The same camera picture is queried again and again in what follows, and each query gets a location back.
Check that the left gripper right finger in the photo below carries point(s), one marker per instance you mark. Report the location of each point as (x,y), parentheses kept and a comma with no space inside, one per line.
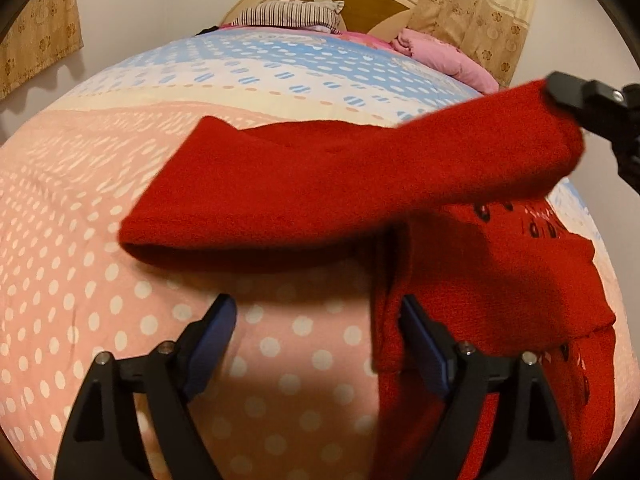
(527,438)

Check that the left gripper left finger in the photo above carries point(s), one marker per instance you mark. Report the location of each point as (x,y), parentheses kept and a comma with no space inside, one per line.
(102,438)

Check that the red knitted sweater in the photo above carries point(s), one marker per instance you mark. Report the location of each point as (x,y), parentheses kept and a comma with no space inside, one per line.
(450,208)

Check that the beige curtain behind headboard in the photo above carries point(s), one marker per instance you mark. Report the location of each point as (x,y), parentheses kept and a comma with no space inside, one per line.
(491,32)

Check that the polka dot bed sheet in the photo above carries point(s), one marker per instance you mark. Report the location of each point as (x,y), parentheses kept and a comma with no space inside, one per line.
(295,395)

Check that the pink folded blanket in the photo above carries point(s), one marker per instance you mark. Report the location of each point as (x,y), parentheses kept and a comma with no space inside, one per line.
(434,54)

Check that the striped pillow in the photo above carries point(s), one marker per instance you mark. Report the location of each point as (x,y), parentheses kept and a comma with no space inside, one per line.
(293,14)

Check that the beige curtain at left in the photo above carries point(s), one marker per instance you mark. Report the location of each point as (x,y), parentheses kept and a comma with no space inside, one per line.
(45,32)

